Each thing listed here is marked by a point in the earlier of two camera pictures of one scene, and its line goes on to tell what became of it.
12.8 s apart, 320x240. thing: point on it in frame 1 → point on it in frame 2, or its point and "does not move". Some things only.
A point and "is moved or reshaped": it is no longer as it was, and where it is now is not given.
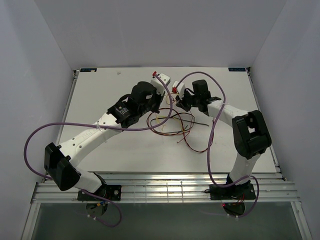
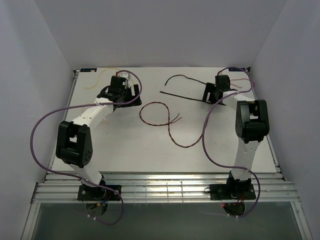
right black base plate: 243,190 does not move
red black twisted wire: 184,132 → 172,122
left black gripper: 159,98 → 128,90
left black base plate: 111,192 does not move
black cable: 189,121 is moved or reshaped
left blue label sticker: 88,69 does not move
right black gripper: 181,102 → 209,88
